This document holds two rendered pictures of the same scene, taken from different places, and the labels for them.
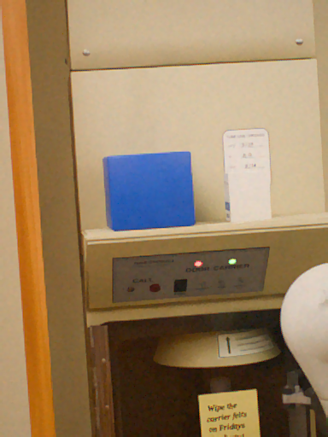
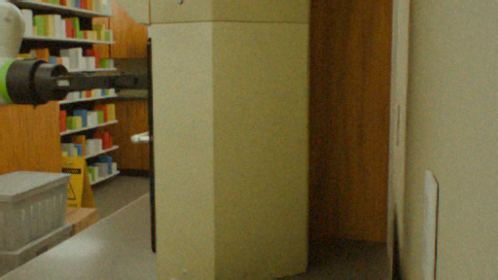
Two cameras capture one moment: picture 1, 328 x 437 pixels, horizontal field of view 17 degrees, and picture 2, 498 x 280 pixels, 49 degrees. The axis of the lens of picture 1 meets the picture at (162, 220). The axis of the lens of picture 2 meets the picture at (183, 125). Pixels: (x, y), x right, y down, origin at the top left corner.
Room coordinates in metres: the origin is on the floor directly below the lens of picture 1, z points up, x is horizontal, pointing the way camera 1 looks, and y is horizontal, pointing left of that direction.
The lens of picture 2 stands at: (1.92, -1.05, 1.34)
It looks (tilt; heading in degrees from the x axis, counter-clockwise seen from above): 6 degrees down; 116
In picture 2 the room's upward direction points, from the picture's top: 1 degrees counter-clockwise
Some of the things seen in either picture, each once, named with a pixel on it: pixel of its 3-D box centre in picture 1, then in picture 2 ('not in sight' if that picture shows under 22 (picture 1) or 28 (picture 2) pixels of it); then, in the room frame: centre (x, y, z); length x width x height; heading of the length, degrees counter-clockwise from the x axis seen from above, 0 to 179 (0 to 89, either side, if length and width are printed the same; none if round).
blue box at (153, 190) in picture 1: (147, 190); not in sight; (1.37, 0.02, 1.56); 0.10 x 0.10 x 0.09; 6
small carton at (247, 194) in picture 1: (247, 195); not in sight; (1.38, -0.11, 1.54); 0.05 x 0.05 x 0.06; 3
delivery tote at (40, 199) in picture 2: not in sight; (17, 207); (-0.41, 1.41, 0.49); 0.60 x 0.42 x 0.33; 96
